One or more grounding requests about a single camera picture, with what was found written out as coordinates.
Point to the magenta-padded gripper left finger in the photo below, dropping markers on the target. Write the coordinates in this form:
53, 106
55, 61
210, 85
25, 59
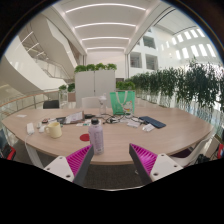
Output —
78, 160

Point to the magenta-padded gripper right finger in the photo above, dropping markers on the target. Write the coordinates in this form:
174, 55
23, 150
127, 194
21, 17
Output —
146, 160

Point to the lilac drink bottle black cap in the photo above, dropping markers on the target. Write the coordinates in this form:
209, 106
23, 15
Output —
96, 138

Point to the flat round red coaster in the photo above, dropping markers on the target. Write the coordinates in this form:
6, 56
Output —
84, 137

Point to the white small packet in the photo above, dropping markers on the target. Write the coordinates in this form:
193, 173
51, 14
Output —
148, 127

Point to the colourful sticker sheet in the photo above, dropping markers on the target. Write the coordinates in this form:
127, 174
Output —
83, 124

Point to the pale yellow mug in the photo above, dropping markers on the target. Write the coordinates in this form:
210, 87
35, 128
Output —
55, 130

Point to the dark blue notebook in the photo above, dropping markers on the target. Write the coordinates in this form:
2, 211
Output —
152, 122

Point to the open printed booklet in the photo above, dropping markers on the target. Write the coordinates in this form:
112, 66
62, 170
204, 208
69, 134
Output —
74, 117

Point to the small black box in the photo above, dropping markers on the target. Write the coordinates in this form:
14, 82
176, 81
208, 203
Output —
89, 116

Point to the white computer mouse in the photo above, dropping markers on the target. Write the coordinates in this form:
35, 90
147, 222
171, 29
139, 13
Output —
42, 129

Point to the white shell chair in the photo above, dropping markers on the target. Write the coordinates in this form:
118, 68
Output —
195, 155

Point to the white power strip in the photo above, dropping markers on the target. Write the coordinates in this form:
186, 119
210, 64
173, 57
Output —
30, 128

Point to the clear shaker bottle white lid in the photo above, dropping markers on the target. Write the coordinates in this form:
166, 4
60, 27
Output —
102, 106

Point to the green tote bag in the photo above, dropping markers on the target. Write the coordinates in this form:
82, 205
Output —
120, 103

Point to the red and black office chair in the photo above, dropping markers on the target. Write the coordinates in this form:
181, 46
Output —
8, 151

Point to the white paper slip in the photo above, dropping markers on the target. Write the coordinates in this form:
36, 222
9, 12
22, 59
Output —
21, 116

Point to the small green potted plants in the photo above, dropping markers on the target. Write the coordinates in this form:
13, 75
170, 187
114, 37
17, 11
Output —
71, 87

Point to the white cabinet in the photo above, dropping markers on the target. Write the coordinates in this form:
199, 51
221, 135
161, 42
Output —
95, 85

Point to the green plants in wooden planter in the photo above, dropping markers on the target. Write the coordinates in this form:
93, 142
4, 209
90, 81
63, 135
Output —
125, 85

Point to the row of green trees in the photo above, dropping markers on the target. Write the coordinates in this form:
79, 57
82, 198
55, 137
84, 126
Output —
186, 86

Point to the green plants in cabinet planter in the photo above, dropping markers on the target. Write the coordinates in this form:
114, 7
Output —
95, 67

